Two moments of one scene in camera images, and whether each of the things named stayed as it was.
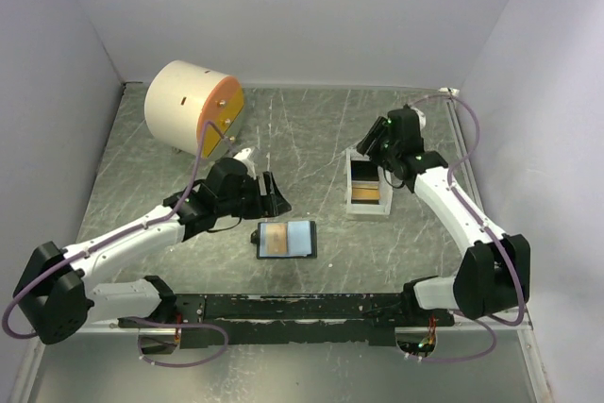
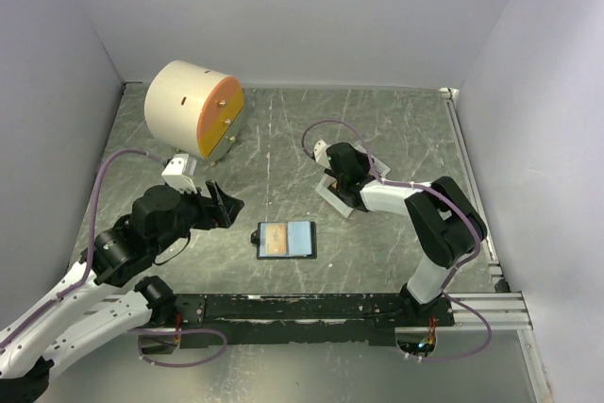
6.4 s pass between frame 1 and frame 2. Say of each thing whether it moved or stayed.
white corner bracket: stayed
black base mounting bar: stayed
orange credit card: stayed
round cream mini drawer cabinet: stayed
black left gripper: moved
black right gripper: moved
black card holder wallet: stayed
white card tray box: moved
